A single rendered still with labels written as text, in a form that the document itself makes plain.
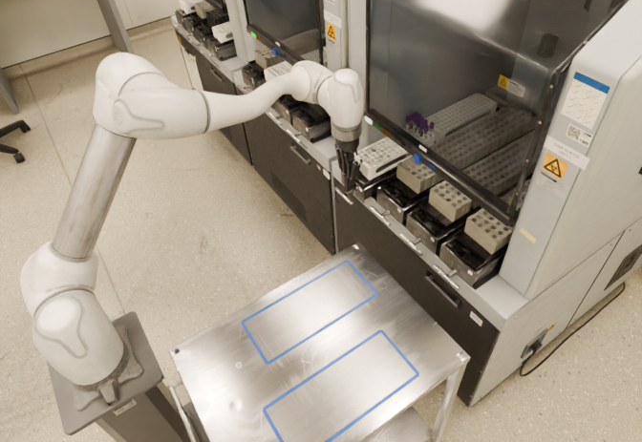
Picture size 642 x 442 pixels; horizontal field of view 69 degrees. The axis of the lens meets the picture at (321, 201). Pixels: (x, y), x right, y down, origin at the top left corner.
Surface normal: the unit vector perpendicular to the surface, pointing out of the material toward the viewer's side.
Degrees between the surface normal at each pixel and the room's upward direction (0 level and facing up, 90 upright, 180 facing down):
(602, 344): 0
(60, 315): 6
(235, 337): 0
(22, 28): 90
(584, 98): 90
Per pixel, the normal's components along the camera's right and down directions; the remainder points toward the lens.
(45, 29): 0.55, 0.57
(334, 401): -0.07, -0.70
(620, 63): -0.46, -0.40
